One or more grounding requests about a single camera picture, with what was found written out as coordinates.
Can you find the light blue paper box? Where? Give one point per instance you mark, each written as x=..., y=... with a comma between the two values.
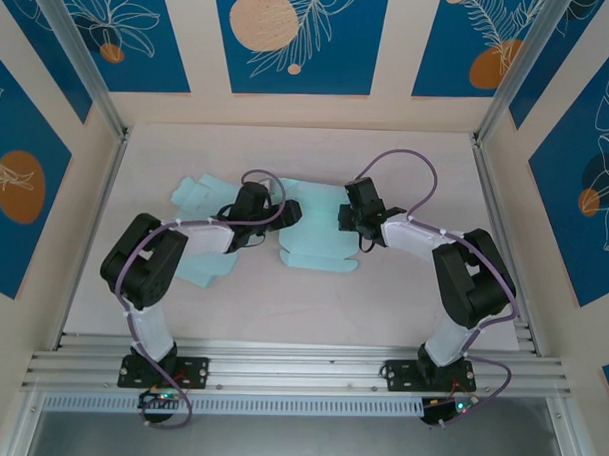
x=314, y=248
x=206, y=189

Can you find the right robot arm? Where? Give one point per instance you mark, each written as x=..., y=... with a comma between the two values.
x=462, y=288

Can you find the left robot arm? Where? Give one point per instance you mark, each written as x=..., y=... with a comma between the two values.
x=148, y=267

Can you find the blue poster large cream circle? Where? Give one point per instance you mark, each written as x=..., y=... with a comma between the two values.
x=340, y=64

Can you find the blue poster orange circle fern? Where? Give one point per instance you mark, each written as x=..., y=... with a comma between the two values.
x=440, y=52

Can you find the blue poster small orange dot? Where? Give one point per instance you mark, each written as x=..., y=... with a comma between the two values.
x=155, y=58

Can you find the blue poster dark circle flower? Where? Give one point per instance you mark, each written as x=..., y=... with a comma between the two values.
x=560, y=222

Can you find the grey metal sheet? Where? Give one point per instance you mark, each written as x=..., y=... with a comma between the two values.
x=297, y=445

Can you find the blue poster orange oval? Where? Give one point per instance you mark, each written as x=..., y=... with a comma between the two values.
x=13, y=258

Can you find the blue poster white line leaves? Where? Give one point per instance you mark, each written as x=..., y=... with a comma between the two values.
x=591, y=28
x=41, y=29

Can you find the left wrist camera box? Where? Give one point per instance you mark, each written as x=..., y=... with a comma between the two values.
x=269, y=186

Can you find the aluminium table side rail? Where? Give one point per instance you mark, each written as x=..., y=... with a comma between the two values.
x=108, y=191
x=487, y=184

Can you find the aluminium mounting rail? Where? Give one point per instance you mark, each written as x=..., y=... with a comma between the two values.
x=289, y=367

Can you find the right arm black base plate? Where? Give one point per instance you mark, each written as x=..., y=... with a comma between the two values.
x=402, y=374

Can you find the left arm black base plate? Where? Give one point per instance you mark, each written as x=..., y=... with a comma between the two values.
x=197, y=372

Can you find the aluminium frame post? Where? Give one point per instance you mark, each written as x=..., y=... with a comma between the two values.
x=76, y=45
x=520, y=60

